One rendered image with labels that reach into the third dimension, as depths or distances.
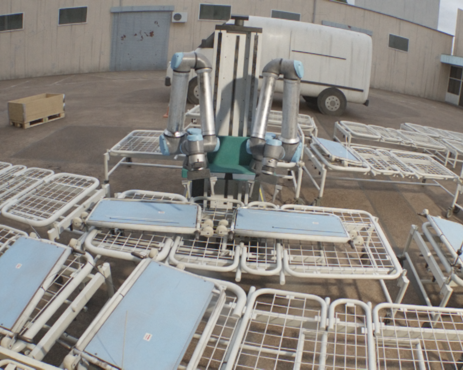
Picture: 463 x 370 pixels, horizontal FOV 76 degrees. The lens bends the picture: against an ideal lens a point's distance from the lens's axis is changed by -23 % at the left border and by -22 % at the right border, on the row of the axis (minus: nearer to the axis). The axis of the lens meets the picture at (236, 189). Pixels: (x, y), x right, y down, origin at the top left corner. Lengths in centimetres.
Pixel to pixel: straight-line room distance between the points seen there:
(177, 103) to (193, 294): 125
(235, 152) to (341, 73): 720
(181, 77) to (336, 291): 186
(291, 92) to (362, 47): 762
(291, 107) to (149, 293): 147
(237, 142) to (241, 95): 35
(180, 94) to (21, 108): 583
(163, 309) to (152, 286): 16
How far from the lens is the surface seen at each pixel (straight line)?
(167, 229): 216
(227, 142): 270
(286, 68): 235
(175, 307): 160
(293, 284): 273
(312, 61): 942
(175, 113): 241
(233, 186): 290
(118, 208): 244
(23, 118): 782
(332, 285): 279
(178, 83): 234
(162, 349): 142
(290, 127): 247
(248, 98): 267
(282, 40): 926
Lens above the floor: 163
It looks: 23 degrees down
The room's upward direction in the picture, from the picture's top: 5 degrees clockwise
